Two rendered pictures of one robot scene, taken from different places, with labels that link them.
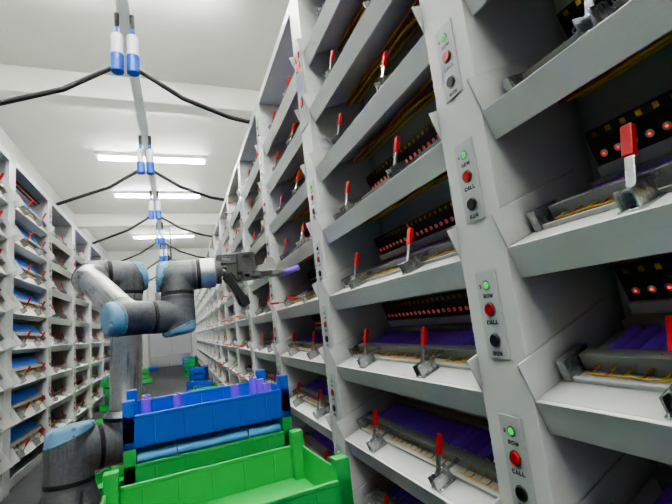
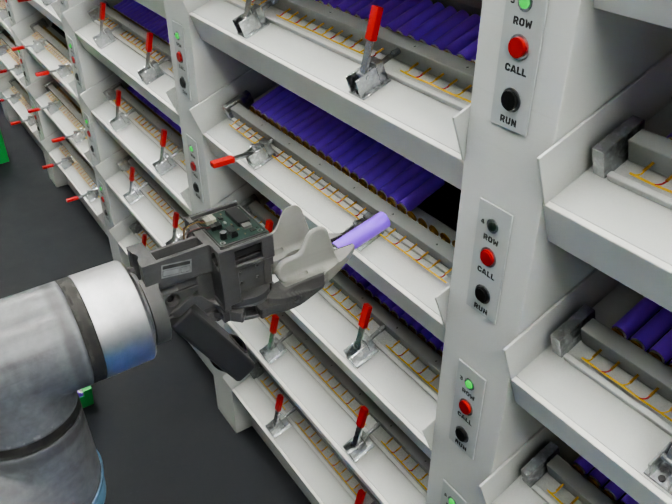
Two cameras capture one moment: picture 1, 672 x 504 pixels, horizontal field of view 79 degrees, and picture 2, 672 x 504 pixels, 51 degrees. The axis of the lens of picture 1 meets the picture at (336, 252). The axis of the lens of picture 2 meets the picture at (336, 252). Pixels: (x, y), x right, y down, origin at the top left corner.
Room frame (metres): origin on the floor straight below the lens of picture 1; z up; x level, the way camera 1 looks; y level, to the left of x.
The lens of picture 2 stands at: (0.73, 0.31, 1.21)
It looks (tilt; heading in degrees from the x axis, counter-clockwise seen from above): 34 degrees down; 348
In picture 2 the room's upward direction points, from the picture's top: straight up
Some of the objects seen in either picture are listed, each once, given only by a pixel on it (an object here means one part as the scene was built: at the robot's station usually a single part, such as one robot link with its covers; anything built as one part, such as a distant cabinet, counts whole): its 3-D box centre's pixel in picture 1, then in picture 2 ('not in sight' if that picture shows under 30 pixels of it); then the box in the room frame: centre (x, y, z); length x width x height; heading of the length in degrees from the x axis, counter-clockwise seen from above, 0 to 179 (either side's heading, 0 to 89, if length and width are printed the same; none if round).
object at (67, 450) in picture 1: (72, 450); not in sight; (1.48, 0.98, 0.32); 0.17 x 0.15 x 0.18; 132
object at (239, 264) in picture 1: (236, 268); (204, 276); (1.25, 0.31, 0.85); 0.12 x 0.08 x 0.09; 111
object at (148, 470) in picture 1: (208, 443); not in sight; (0.88, 0.30, 0.44); 0.30 x 0.20 x 0.08; 116
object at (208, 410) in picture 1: (206, 402); not in sight; (0.88, 0.30, 0.52); 0.30 x 0.20 x 0.08; 116
